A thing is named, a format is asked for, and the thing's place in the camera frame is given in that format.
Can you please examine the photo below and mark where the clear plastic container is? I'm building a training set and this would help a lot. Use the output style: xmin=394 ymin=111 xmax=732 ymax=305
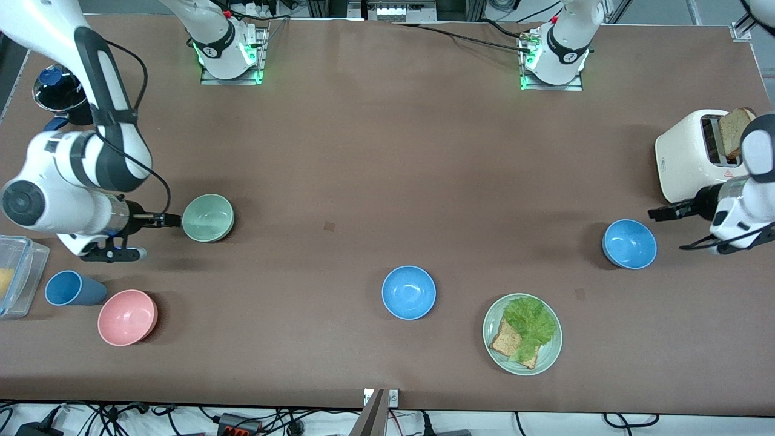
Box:
xmin=0 ymin=235 xmax=51 ymax=320

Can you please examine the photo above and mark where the pink bowl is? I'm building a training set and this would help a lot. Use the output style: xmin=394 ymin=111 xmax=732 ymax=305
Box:
xmin=97 ymin=289 xmax=160 ymax=348

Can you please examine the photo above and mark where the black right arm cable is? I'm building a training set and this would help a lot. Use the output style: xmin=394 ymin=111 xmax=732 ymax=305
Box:
xmin=91 ymin=38 xmax=183 ymax=222

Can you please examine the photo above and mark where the lettuce leaf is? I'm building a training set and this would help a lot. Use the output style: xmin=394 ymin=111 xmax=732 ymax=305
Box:
xmin=503 ymin=296 xmax=558 ymax=365

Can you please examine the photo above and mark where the brown toast slice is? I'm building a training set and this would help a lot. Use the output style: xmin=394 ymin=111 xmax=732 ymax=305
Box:
xmin=718 ymin=107 xmax=758 ymax=162

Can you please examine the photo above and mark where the black table cable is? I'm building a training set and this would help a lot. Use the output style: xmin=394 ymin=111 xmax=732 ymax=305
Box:
xmin=392 ymin=22 xmax=533 ymax=55
xmin=477 ymin=18 xmax=531 ymax=39

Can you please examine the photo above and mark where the grey metal post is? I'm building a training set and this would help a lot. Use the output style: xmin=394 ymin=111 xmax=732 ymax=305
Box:
xmin=348 ymin=389 xmax=389 ymax=436

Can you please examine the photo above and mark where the silver electronics box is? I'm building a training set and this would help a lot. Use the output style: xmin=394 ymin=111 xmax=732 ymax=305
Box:
xmin=361 ymin=0 xmax=438 ymax=24

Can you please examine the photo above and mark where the blue bowl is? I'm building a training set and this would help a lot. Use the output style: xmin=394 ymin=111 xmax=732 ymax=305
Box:
xmin=381 ymin=265 xmax=437 ymax=321
xmin=602 ymin=219 xmax=658 ymax=271

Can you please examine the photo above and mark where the white toaster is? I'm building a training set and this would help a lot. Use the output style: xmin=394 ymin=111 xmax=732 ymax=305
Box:
xmin=655 ymin=109 xmax=753 ymax=205

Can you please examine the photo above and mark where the green plate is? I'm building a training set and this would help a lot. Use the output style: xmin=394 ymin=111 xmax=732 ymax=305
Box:
xmin=483 ymin=293 xmax=564 ymax=377

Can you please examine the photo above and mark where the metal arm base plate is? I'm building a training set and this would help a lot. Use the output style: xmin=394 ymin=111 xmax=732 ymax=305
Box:
xmin=519 ymin=27 xmax=585 ymax=92
xmin=200 ymin=23 xmax=269 ymax=86

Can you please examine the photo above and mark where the green bowl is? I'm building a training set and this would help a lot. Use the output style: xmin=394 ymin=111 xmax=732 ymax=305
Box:
xmin=182 ymin=194 xmax=236 ymax=243

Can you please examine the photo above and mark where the brown bread slice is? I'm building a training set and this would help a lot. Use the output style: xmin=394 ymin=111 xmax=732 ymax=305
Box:
xmin=489 ymin=317 xmax=540 ymax=371

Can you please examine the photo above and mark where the aluminium corner bracket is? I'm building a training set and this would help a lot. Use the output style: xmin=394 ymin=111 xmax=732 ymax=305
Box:
xmin=730 ymin=13 xmax=757 ymax=42

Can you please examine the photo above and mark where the blue cup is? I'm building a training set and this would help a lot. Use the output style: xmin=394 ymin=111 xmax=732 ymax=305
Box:
xmin=45 ymin=270 xmax=109 ymax=307

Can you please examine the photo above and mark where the black round jar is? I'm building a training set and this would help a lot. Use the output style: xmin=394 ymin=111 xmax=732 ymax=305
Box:
xmin=33 ymin=64 xmax=95 ymax=127

